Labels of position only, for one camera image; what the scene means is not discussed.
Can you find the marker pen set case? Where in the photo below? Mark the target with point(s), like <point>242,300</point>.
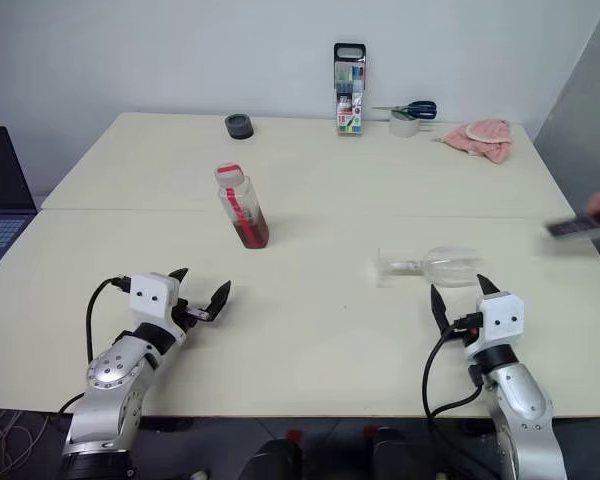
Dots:
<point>350,95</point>

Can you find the dark rounded shape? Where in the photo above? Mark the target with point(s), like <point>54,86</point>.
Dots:
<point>397,455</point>
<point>272,457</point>

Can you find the black round puck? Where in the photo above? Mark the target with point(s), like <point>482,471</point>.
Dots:
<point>239,126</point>

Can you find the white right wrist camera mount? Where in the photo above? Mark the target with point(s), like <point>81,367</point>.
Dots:
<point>500,320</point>

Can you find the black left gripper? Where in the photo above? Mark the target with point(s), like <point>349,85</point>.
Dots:
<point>182,315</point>

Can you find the clear plastic bottle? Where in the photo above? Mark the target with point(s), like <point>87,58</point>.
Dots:
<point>242,210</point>

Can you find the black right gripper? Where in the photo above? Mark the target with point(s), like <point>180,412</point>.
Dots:
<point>462,338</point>

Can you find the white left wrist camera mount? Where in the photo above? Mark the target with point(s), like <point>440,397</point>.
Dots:
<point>152,296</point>

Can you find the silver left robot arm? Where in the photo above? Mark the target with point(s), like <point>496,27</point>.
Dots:
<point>110,372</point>

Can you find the clear wine glass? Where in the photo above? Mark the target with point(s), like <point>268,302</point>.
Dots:
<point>450,267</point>

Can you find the clear tape roll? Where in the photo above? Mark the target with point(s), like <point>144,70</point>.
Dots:
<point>404,127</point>

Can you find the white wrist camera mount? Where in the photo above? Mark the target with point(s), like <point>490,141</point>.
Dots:
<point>152,296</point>
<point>500,320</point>

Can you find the pink cloth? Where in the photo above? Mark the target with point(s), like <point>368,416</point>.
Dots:
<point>480,140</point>

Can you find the dark laptop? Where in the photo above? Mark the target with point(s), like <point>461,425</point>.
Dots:
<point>0,190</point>

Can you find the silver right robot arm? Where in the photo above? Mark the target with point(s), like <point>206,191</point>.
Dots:
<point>520,400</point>

